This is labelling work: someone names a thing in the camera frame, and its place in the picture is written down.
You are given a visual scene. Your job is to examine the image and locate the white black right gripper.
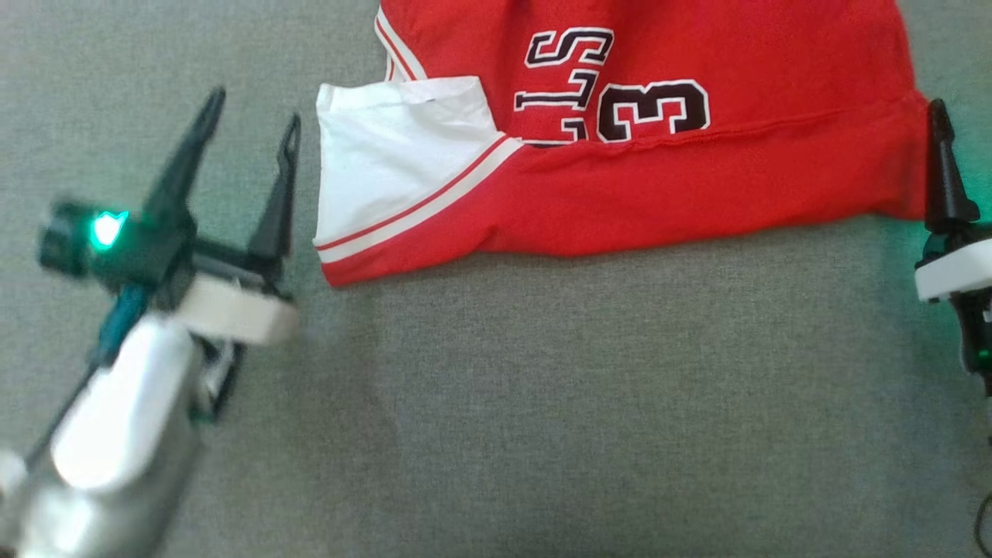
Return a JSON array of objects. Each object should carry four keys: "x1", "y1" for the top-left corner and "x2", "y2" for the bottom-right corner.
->
[{"x1": 914, "y1": 99, "x2": 992, "y2": 373}]

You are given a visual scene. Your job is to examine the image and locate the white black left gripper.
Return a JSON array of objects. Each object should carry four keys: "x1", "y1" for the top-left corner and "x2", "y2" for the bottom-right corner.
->
[{"x1": 143, "y1": 87, "x2": 301, "y2": 346}]

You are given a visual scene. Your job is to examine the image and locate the red basketball jersey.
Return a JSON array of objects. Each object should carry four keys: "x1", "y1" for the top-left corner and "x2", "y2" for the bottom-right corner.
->
[{"x1": 314, "y1": 0, "x2": 931, "y2": 289}]

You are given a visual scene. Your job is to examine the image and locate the black cable with teal plug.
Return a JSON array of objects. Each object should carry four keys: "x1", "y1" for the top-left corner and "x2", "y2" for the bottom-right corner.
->
[{"x1": 23, "y1": 283, "x2": 152, "y2": 466}]

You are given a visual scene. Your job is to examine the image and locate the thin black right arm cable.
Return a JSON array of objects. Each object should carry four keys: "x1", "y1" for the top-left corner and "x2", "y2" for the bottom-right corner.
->
[{"x1": 974, "y1": 490, "x2": 992, "y2": 558}]

